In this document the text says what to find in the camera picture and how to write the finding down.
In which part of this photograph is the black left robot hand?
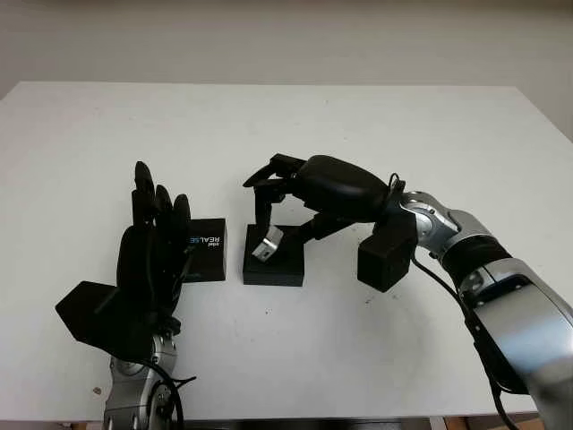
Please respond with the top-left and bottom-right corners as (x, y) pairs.
(115, 159), (193, 333)

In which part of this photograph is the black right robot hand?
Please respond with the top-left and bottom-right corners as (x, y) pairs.
(242, 153), (393, 245)

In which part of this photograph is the small silver RealSense camera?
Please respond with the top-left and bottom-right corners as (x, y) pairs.
(251, 226), (284, 262)

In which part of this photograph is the black RealSense box lid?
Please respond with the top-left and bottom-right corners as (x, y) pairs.
(183, 218), (227, 283)

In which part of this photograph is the black box base with insert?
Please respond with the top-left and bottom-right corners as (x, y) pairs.
(241, 225), (307, 288)

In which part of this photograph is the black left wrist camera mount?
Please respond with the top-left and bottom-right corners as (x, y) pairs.
(54, 280), (153, 362)

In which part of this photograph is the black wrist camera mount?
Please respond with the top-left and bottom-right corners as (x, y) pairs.
(54, 280), (153, 362)
(356, 210), (417, 295)

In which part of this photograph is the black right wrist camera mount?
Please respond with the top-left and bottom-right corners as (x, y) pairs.
(356, 210), (417, 295)

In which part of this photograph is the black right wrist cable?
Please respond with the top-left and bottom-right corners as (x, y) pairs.
(387, 172), (520, 430)

